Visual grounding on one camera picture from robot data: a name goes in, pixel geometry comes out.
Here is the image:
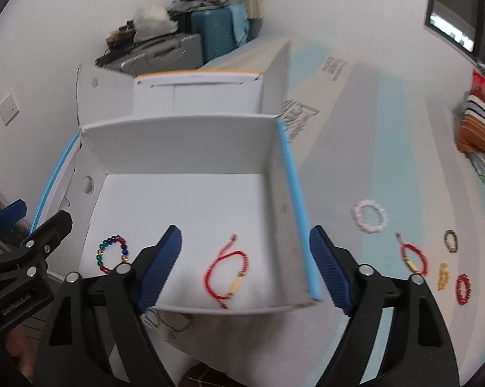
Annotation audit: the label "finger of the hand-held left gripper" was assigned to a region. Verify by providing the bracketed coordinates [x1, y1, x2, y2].
[0, 203, 27, 243]
[0, 211, 73, 287]

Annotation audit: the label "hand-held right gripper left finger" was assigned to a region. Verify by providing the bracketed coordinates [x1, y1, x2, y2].
[33, 225, 182, 387]

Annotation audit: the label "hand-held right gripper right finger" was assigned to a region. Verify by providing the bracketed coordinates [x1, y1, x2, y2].
[309, 226, 462, 387]

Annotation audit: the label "white bead bracelet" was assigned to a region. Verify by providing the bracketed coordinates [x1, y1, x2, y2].
[351, 199, 389, 233]

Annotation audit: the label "white cardboard box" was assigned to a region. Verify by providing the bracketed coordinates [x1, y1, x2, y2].
[75, 38, 324, 315]

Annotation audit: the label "red cord bracelet gold tube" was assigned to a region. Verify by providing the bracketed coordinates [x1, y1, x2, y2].
[394, 232, 428, 277]
[204, 234, 251, 310]

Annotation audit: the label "brown wooden bead bracelet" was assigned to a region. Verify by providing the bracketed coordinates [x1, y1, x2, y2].
[444, 230, 461, 254]

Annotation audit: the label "red bead bracelet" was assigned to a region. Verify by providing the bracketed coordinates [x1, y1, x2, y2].
[456, 273, 471, 306]

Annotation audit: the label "grey suitcase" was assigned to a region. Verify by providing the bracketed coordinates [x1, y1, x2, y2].
[97, 32, 205, 77]

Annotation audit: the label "striped folded blankets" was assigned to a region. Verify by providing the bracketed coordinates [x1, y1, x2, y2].
[456, 68, 485, 154]

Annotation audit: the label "white plastic bag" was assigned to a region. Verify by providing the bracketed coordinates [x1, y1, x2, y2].
[133, 6, 179, 41]

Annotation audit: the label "teal suitcase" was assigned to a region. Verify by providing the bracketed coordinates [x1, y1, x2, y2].
[190, 4, 251, 67]

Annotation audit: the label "dark window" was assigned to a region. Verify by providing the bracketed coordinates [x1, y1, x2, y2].
[423, 0, 485, 65]

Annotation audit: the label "multicoloured bead bracelet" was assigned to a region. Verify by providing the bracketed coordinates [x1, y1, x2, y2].
[95, 234, 131, 275]

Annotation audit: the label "white wall socket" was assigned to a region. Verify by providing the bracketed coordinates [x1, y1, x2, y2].
[0, 91, 21, 125]

